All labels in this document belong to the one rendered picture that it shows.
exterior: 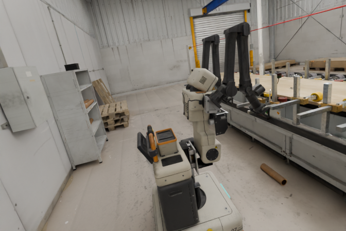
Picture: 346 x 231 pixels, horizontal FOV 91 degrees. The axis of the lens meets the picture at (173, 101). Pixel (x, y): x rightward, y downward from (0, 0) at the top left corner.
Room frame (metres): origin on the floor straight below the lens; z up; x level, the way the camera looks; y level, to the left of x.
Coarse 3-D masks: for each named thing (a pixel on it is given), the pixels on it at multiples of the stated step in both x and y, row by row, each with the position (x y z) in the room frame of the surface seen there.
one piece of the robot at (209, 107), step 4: (204, 96) 1.07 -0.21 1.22; (204, 100) 1.07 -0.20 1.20; (208, 100) 1.04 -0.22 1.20; (204, 104) 1.07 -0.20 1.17; (208, 104) 1.04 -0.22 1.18; (212, 104) 1.04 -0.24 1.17; (204, 108) 1.07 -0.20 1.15; (208, 108) 1.04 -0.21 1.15; (212, 108) 1.05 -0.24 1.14; (216, 108) 1.04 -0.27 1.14; (208, 112) 1.04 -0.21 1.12; (212, 112) 1.04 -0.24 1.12; (216, 112) 1.04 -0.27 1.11
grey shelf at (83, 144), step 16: (48, 80) 2.49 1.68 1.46; (64, 80) 2.53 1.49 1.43; (80, 80) 3.39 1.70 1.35; (48, 96) 2.47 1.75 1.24; (64, 96) 2.52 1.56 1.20; (80, 96) 2.56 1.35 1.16; (64, 112) 2.50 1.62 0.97; (80, 112) 2.55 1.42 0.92; (96, 112) 3.42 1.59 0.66; (64, 128) 2.49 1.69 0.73; (80, 128) 2.53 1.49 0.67; (96, 128) 2.85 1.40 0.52; (64, 144) 2.47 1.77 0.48; (80, 144) 2.52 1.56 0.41; (96, 144) 2.58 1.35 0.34; (80, 160) 2.50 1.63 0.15
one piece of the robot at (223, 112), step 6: (216, 114) 1.19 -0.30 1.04; (222, 114) 1.17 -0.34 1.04; (228, 114) 1.18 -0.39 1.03; (210, 120) 1.17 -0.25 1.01; (216, 120) 1.16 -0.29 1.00; (222, 120) 1.17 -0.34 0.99; (216, 126) 1.16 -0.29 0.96; (222, 126) 1.17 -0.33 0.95; (216, 132) 1.16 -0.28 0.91; (222, 132) 1.17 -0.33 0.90
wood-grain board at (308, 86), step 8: (264, 80) 2.67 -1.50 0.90; (280, 80) 2.49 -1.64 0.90; (288, 80) 2.41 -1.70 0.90; (304, 80) 2.26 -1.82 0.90; (312, 80) 2.19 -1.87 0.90; (320, 80) 2.12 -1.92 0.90; (280, 88) 2.06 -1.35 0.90; (288, 88) 2.00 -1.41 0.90; (304, 88) 1.89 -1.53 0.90; (312, 88) 1.84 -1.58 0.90; (320, 88) 1.79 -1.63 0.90; (336, 88) 1.71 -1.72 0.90; (344, 88) 1.66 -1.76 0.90; (280, 96) 1.81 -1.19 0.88; (288, 96) 1.72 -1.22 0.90; (304, 96) 1.64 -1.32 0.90; (336, 96) 1.49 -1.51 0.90; (344, 96) 1.46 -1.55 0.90
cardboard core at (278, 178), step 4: (264, 164) 1.77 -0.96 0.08; (264, 168) 1.72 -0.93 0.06; (268, 168) 1.69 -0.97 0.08; (268, 172) 1.66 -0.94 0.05; (272, 172) 1.62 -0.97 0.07; (276, 172) 1.61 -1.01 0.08; (272, 176) 1.60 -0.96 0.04; (276, 176) 1.56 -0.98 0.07; (280, 176) 1.54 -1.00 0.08; (276, 180) 1.54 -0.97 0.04; (280, 180) 1.50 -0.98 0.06; (284, 180) 1.53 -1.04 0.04; (284, 184) 1.50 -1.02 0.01
